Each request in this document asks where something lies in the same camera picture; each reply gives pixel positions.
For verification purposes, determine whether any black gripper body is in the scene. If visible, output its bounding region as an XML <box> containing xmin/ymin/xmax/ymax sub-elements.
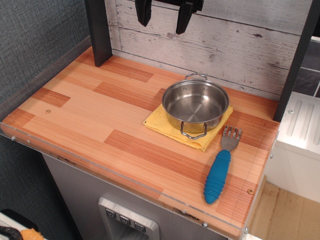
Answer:
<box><xmin>157</xmin><ymin>0</ymin><xmax>204</xmax><ymax>11</ymax></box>

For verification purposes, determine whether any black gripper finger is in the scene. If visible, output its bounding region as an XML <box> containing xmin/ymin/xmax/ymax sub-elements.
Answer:
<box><xmin>176</xmin><ymin>2</ymin><xmax>193</xmax><ymax>35</ymax></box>
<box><xmin>135</xmin><ymin>0</ymin><xmax>152</xmax><ymax>27</ymax></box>

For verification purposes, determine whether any stainless steel pot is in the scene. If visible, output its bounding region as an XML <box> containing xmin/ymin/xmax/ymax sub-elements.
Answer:
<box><xmin>161</xmin><ymin>72</ymin><xmax>230</xmax><ymax>140</ymax></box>

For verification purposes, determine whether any yellow folded cloth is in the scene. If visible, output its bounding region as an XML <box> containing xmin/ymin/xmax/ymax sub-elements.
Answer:
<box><xmin>143</xmin><ymin>105</ymin><xmax>234</xmax><ymax>152</ymax></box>

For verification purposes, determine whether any grey toy fridge cabinet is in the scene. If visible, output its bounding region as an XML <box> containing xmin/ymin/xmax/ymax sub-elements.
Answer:
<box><xmin>43</xmin><ymin>154</ymin><xmax>225</xmax><ymax>240</ymax></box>

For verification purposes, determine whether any silver dispenser panel with buttons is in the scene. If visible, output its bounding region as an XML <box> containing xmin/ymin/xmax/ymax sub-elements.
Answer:
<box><xmin>98</xmin><ymin>197</ymin><xmax>160</xmax><ymax>240</ymax></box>

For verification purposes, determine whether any orange object bottom left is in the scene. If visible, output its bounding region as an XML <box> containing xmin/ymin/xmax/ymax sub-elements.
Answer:
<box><xmin>20</xmin><ymin>228</ymin><xmax>45</xmax><ymax>240</ymax></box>

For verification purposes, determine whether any dark grey left post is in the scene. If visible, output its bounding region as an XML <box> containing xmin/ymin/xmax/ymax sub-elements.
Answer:
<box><xmin>84</xmin><ymin>0</ymin><xmax>113</xmax><ymax>67</ymax></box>

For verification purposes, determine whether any dark grey post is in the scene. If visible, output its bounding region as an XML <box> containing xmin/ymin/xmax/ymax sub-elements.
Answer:
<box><xmin>273</xmin><ymin>0</ymin><xmax>320</xmax><ymax>122</ymax></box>
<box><xmin>84</xmin><ymin>0</ymin><xmax>113</xmax><ymax>67</ymax></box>

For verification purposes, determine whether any dark grey right post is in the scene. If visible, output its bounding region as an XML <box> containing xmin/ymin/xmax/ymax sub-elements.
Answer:
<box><xmin>273</xmin><ymin>0</ymin><xmax>320</xmax><ymax>122</ymax></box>

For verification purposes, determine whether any blue handled metal fork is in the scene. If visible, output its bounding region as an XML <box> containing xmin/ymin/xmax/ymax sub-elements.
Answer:
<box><xmin>203</xmin><ymin>125</ymin><xmax>242</xmax><ymax>204</ymax></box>

